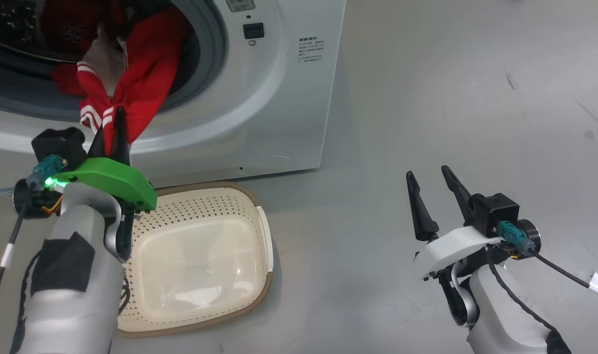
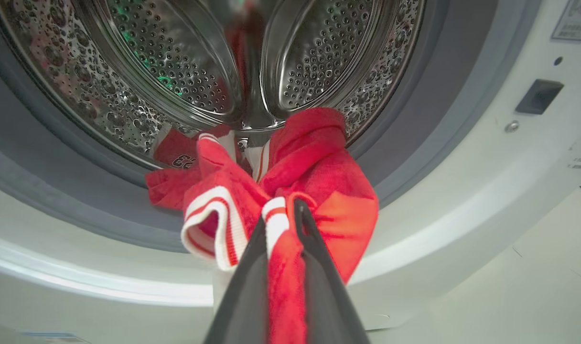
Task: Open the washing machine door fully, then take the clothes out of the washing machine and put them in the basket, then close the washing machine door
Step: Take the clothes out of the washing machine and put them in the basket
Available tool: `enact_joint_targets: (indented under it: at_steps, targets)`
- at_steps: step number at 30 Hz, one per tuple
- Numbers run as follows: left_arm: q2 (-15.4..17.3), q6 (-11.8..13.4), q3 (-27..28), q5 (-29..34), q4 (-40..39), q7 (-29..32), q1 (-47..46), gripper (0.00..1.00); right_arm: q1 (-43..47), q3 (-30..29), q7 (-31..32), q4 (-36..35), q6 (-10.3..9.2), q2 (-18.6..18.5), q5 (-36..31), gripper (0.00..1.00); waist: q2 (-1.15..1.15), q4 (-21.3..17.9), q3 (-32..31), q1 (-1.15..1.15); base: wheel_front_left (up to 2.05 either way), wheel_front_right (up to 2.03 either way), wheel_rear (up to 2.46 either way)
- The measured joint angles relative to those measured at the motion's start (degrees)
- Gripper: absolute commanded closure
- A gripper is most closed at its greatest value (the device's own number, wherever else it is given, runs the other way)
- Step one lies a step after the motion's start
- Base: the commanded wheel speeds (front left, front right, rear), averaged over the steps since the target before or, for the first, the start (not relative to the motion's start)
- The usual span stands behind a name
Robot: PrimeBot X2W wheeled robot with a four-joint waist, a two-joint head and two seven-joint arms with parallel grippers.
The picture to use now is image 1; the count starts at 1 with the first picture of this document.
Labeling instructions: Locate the left camera cable teal plug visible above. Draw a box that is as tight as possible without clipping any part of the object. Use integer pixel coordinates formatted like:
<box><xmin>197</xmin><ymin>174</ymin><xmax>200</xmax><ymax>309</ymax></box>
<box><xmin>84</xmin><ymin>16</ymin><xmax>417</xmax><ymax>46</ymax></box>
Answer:
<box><xmin>0</xmin><ymin>155</ymin><xmax>68</xmax><ymax>354</ymax></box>

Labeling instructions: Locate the camera cable teal plug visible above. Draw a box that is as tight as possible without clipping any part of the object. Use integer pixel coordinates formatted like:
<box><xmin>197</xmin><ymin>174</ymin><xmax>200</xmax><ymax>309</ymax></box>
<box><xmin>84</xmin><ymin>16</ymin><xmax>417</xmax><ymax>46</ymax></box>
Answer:
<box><xmin>496</xmin><ymin>220</ymin><xmax>598</xmax><ymax>301</ymax></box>
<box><xmin>0</xmin><ymin>155</ymin><xmax>68</xmax><ymax>354</ymax></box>

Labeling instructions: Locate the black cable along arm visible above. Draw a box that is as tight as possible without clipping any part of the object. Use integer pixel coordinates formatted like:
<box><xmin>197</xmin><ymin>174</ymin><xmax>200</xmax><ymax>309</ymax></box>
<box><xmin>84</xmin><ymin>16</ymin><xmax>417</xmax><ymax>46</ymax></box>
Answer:
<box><xmin>11</xmin><ymin>251</ymin><xmax>41</xmax><ymax>354</ymax></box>
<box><xmin>485</xmin><ymin>246</ymin><xmax>572</xmax><ymax>354</ymax></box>

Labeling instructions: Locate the white washing machine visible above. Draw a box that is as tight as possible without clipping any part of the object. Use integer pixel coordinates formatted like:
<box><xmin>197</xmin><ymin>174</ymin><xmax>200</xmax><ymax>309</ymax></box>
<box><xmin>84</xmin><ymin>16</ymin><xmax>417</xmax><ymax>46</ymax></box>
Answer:
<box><xmin>0</xmin><ymin>0</ymin><xmax>347</xmax><ymax>190</ymax></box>

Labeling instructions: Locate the small text label sticker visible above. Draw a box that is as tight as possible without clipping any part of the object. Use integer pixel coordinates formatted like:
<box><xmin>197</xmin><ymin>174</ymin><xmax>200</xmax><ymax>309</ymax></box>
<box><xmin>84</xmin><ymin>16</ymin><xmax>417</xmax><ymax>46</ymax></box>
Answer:
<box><xmin>298</xmin><ymin>36</ymin><xmax>325</xmax><ymax>63</ymax></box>

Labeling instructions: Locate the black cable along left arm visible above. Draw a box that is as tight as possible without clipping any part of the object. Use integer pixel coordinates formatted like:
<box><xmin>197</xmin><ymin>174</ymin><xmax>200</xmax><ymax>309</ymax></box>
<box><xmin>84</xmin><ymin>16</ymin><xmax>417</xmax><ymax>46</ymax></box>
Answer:
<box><xmin>11</xmin><ymin>251</ymin><xmax>41</xmax><ymax>354</ymax></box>

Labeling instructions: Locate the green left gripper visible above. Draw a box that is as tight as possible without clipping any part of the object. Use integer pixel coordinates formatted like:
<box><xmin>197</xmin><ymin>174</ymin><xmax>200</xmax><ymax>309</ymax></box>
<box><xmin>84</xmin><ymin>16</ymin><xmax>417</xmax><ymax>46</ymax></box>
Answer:
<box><xmin>52</xmin><ymin>107</ymin><xmax>158</xmax><ymax>212</ymax></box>

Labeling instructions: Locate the red white garment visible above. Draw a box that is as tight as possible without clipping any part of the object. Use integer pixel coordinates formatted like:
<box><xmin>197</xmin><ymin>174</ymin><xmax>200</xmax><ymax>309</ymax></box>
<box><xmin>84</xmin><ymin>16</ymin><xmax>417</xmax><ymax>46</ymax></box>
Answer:
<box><xmin>41</xmin><ymin>0</ymin><xmax>189</xmax><ymax>155</ymax></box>

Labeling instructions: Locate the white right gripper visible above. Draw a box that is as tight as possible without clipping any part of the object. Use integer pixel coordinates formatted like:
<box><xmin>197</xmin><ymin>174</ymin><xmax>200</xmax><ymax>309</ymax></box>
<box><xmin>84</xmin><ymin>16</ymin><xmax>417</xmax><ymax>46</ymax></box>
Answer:
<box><xmin>406</xmin><ymin>165</ymin><xmax>501</xmax><ymax>281</ymax></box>

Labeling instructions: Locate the right camera cable teal plug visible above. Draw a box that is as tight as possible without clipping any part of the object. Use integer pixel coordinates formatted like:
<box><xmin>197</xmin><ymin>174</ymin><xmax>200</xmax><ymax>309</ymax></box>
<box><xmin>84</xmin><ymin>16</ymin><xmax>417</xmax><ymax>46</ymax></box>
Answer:
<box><xmin>496</xmin><ymin>220</ymin><xmax>598</xmax><ymax>301</ymax></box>

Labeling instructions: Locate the black cable along right arm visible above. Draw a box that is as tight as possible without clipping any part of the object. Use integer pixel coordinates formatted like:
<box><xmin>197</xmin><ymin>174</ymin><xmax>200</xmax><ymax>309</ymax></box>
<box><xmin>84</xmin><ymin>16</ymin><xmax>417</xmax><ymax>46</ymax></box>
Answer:
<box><xmin>485</xmin><ymin>246</ymin><xmax>572</xmax><ymax>354</ymax></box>

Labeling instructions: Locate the cream perforated laundry basket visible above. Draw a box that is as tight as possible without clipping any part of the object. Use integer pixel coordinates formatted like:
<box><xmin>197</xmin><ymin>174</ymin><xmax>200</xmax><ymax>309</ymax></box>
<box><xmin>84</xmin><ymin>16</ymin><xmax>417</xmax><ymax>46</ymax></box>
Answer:
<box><xmin>115</xmin><ymin>181</ymin><xmax>275</xmax><ymax>339</ymax></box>

